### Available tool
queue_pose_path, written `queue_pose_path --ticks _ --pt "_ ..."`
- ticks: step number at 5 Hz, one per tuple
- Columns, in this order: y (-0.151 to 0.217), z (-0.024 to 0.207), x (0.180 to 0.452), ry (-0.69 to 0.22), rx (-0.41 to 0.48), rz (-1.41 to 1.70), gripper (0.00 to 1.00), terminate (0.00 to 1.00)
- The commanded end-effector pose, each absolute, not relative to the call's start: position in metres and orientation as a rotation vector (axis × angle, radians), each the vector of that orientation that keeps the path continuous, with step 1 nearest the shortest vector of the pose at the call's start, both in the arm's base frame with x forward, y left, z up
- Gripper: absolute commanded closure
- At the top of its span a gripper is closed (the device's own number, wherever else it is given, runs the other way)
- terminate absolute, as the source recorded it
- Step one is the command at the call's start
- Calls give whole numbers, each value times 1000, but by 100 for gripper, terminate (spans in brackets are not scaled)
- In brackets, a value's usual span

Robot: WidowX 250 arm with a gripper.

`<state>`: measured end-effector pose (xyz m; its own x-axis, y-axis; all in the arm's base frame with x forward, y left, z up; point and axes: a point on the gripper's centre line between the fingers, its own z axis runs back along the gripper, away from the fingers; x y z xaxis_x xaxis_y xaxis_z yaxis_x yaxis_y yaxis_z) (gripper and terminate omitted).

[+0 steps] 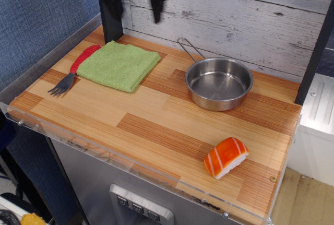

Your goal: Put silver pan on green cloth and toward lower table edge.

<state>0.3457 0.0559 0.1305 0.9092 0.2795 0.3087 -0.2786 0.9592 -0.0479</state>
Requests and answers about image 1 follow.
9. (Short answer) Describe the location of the green folded napkin cloth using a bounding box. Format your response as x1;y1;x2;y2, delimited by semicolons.
77;41;161;92

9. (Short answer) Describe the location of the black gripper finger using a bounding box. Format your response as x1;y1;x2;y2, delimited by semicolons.
99;0;122;19
151;0;165;23

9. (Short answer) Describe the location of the toy salmon nigiri sushi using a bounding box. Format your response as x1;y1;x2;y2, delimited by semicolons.
203;137;249;180

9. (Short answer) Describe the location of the red handled metal fork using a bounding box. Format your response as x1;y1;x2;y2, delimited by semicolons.
48;45;101;96

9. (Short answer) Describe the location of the clear acrylic edge guard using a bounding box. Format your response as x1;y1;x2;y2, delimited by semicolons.
1;99;291;224

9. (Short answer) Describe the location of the white appliance at right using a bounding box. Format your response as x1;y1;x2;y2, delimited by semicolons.
287;74;333;186

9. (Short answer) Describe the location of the silver button control panel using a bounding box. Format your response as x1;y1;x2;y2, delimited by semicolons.
109;184;174;224

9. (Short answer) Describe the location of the right dark vertical post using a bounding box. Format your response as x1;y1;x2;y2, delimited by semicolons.
294;0;333;105

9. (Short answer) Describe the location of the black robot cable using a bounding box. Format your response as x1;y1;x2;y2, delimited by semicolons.
0;209;20;225

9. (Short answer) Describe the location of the stainless steel pot with handle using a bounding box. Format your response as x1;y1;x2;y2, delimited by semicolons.
177;38;254;112

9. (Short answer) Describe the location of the left dark vertical post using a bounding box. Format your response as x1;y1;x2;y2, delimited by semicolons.
100;11;123;43

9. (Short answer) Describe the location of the dark vertical post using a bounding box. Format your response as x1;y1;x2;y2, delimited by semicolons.
100;11;123;43
294;0;333;105

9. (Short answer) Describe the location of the yellow object at corner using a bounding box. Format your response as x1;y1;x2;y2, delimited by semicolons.
20;213;46;225

